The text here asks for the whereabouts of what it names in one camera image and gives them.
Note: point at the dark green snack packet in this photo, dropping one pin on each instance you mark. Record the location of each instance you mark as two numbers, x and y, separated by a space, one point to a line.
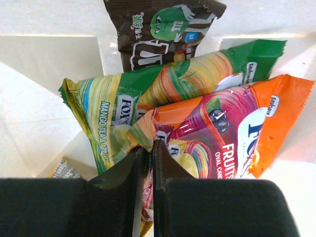
155 32

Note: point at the green Savoria snack packet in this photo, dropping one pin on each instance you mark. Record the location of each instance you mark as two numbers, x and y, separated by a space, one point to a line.
102 102

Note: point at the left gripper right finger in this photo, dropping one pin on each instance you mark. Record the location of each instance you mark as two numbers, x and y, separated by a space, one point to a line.
188 207

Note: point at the checkered paper bag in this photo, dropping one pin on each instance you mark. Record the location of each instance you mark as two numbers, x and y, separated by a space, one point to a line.
44 41

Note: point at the yellow snack packet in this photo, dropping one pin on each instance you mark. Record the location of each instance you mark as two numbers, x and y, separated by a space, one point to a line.
64 169

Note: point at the orange Savoria snack packet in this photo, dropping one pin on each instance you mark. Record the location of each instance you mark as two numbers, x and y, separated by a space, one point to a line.
234 133

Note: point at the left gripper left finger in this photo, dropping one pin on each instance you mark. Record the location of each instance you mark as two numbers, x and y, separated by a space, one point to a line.
108 205

